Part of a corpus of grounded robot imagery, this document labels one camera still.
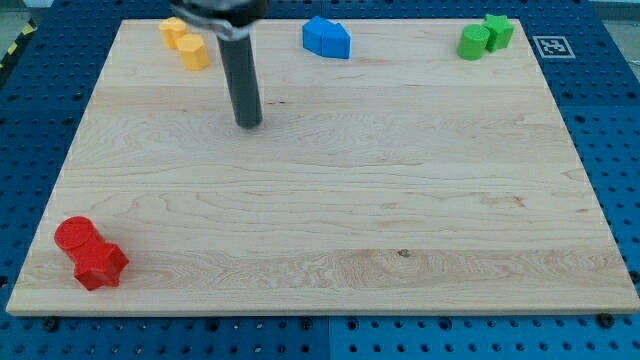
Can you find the metal clamp tool mount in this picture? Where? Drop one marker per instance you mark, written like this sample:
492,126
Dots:
227,19

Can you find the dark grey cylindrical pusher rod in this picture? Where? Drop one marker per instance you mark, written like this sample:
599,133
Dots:
240,73

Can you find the yellow hexagon block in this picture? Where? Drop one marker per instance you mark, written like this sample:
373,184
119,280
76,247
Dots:
193,52

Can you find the blue cube block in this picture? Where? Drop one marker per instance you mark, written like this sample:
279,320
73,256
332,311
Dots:
312,33

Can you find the blue pentagon block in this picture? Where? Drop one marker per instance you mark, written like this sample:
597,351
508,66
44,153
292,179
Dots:
336,42

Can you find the light wooden board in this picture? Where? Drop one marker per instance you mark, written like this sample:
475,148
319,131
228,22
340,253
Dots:
403,180

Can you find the green cylinder block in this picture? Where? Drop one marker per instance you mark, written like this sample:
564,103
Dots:
473,41

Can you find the red cylinder block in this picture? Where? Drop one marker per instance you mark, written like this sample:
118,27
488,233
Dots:
77,237

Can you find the red star block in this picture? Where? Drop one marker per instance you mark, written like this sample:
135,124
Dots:
98,265

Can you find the green star block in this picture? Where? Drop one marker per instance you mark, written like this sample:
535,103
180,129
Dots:
500,31

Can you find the white fiducial marker tag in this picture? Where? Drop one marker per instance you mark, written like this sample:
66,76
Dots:
553,47

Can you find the black screw front left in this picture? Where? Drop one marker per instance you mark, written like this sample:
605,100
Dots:
50,324

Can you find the black screw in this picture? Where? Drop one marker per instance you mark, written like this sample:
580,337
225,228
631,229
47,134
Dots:
50,324
605,320

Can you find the black screw front right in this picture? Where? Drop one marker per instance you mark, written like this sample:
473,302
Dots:
605,320

